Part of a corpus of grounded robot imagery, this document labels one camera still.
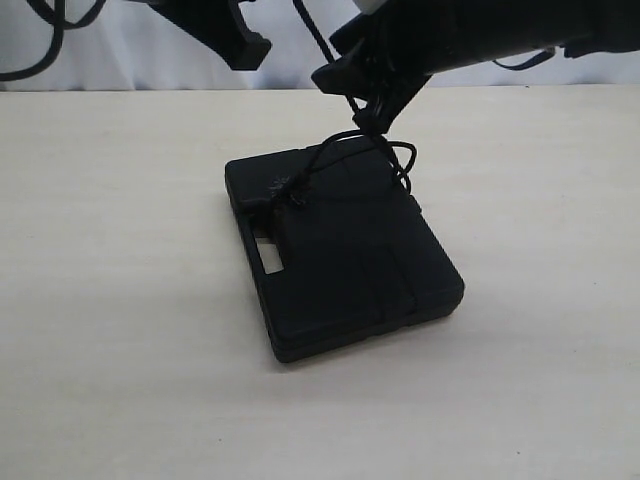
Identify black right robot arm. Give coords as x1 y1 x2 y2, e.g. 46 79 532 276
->
312 0 639 134

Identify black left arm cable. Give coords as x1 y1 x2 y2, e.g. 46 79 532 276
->
0 0 96 84

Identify black braided rope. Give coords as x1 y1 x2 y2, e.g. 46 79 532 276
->
267 0 419 321

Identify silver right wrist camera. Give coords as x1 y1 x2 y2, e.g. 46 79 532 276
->
353 0 387 15

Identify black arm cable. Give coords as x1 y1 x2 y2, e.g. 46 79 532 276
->
0 0 96 84
489 44 559 71

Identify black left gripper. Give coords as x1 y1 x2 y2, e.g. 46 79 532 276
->
147 0 272 70

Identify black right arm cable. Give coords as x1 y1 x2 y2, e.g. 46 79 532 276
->
489 44 559 71

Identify black plastic carrying case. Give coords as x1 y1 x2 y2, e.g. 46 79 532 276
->
224 139 465 363

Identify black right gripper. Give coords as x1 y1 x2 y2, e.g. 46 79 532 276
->
311 1 460 133

